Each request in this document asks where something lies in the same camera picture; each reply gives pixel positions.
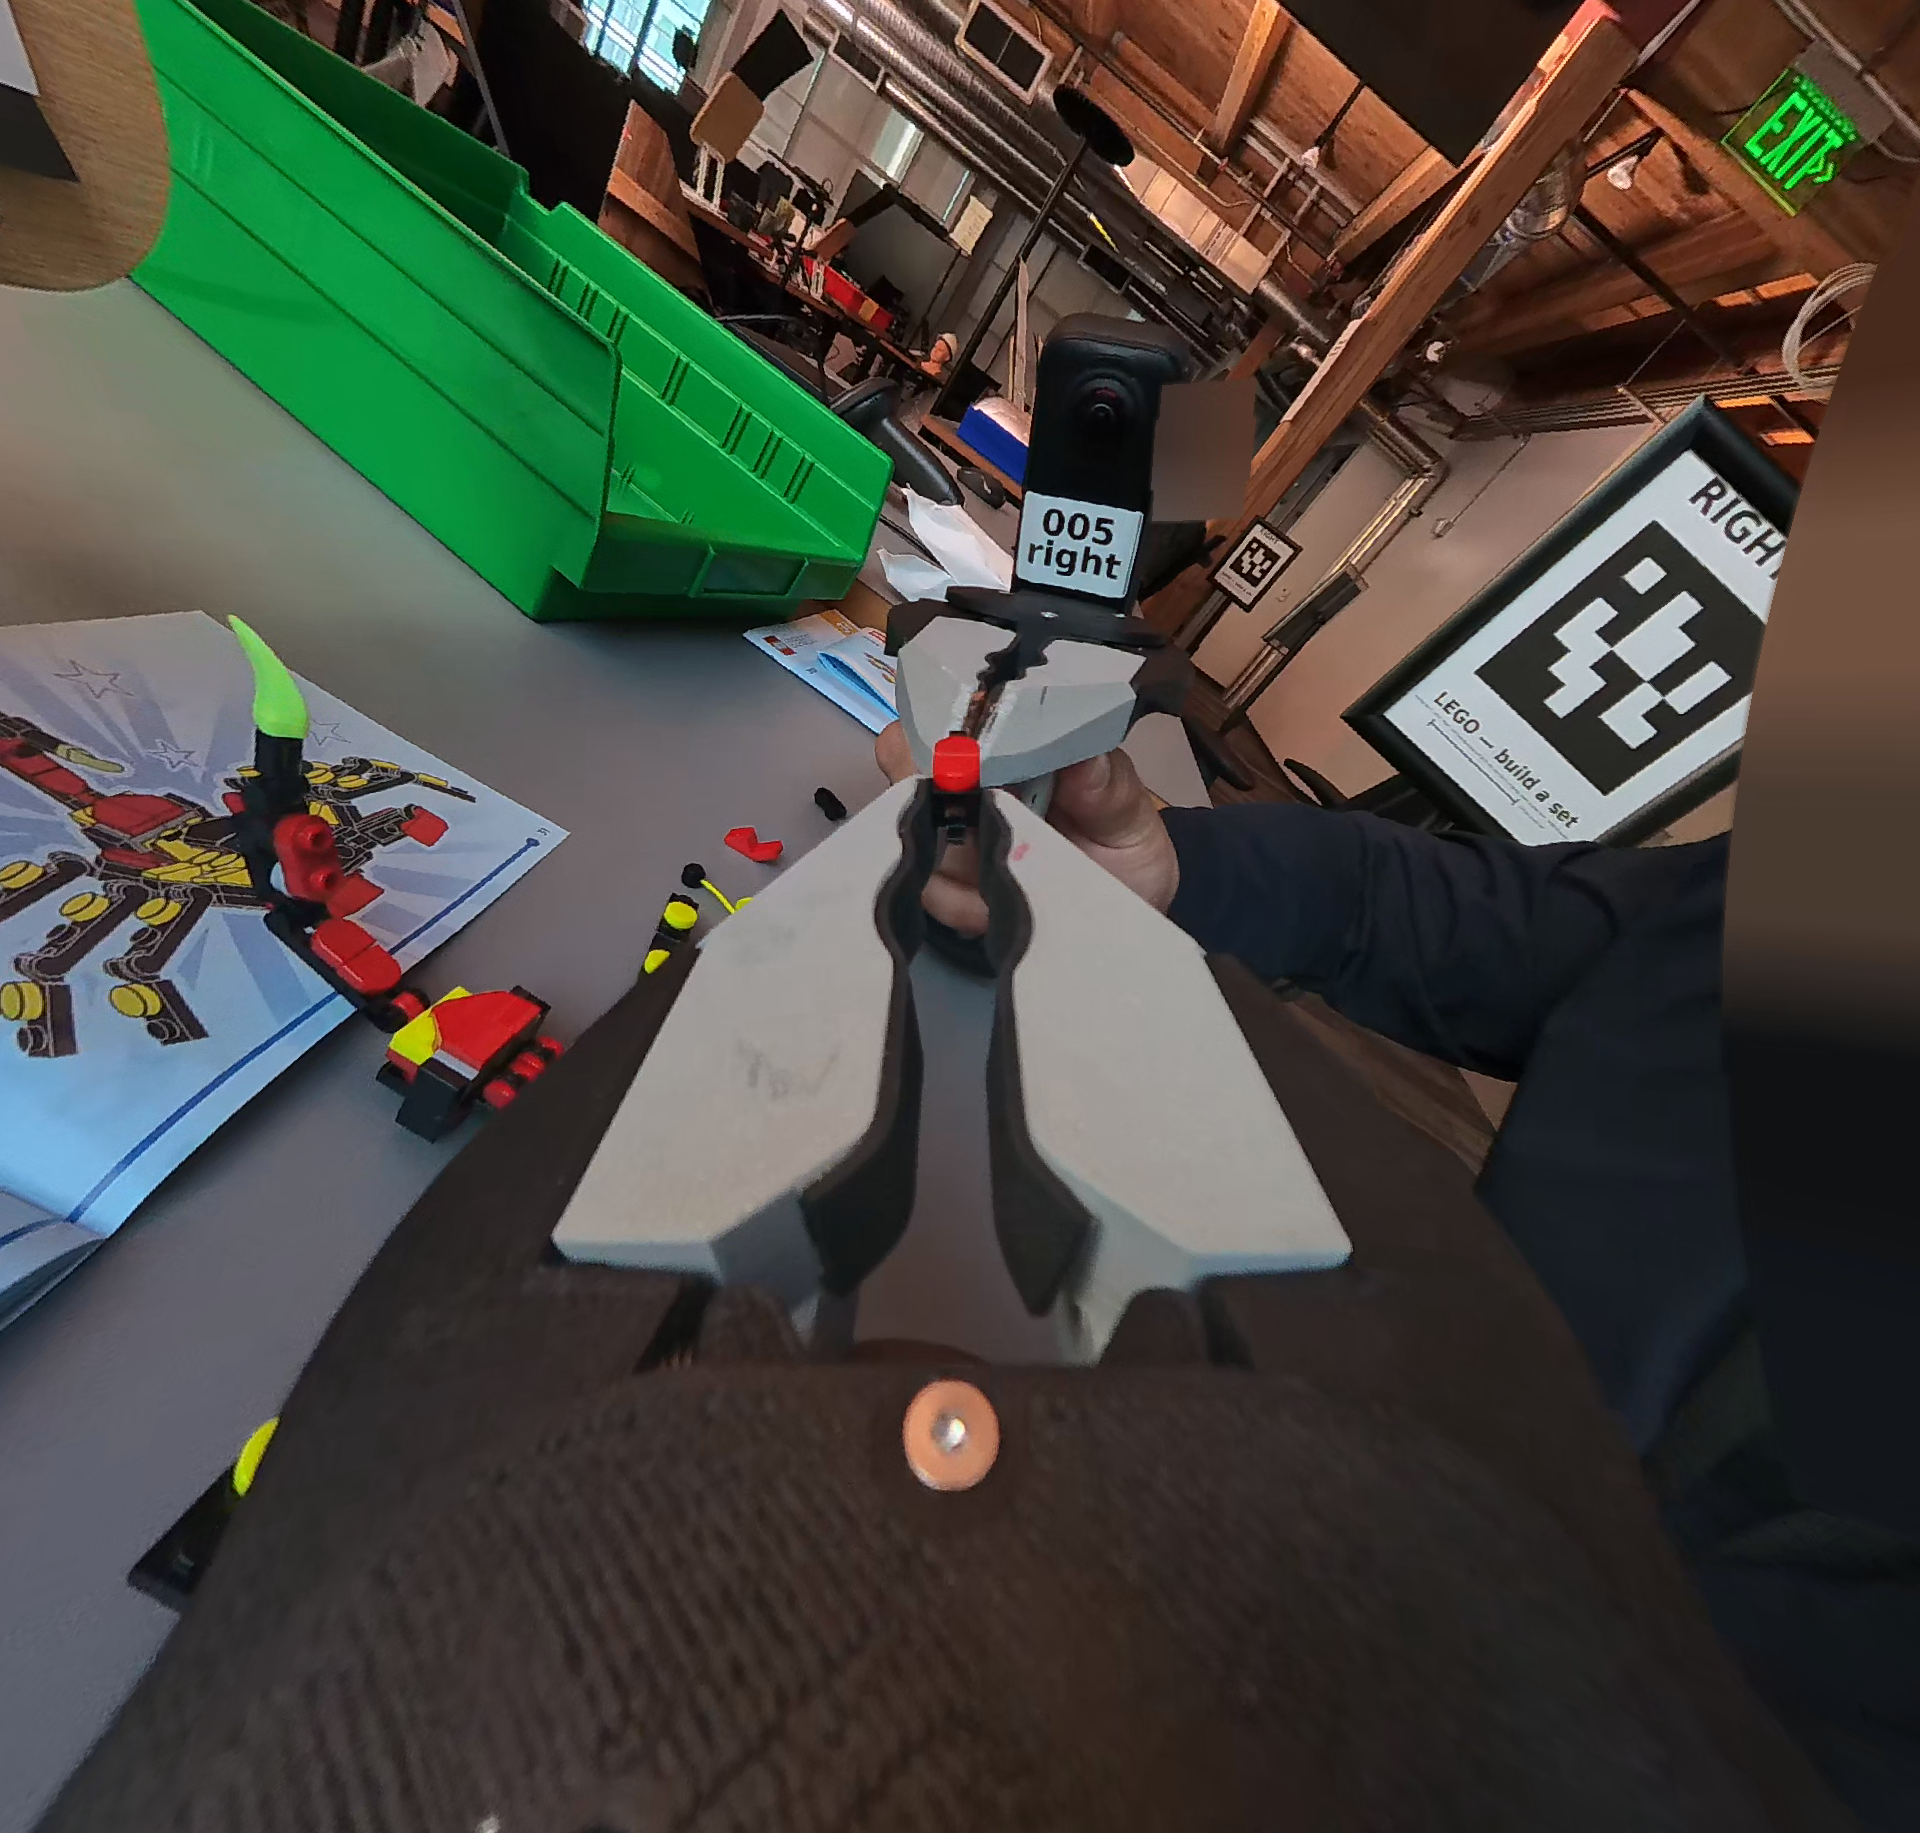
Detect red yellow toy brick scorpion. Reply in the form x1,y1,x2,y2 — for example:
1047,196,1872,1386
127,616,707,1611

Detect white wall vent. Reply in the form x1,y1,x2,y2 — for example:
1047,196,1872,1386
958,0,1053,99

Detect white cable coil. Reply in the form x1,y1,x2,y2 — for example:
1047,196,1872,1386
1784,261,1878,399

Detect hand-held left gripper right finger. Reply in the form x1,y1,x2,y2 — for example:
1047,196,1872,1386
982,790,1352,1362

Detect instruction board on brown stand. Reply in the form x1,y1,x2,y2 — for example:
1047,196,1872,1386
0,0,174,290

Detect green plastic bin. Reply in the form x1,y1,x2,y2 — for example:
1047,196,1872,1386
112,0,893,623

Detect wooden pillar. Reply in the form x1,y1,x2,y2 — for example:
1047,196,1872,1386
1200,0,1643,544

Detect open building instruction booklet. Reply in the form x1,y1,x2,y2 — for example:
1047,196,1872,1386
0,606,571,1332

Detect white paper bags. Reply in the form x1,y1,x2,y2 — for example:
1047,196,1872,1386
877,491,1022,605

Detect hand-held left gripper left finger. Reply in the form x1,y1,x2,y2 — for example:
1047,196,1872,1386
552,786,923,1301

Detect green exit sign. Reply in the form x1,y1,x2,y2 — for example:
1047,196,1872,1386
1723,63,1868,219

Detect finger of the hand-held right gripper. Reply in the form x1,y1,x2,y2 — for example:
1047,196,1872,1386
892,616,1004,784
974,641,1148,800

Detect small marker sign on stand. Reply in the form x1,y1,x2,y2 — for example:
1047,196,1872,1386
1212,522,1305,611

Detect person's right forearm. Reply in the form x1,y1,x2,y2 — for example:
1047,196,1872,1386
1162,805,1742,1084

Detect small white blue leaflet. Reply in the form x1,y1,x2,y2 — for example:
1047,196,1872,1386
745,611,908,736

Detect black barcode scanner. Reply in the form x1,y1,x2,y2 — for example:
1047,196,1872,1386
832,377,969,506

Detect person's right hand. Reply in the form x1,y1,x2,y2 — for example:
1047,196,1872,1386
874,723,1179,942

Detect black floor lamp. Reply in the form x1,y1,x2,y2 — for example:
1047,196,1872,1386
959,81,1133,409

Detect framed marker sign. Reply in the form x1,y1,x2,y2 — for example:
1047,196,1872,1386
1341,396,1802,850

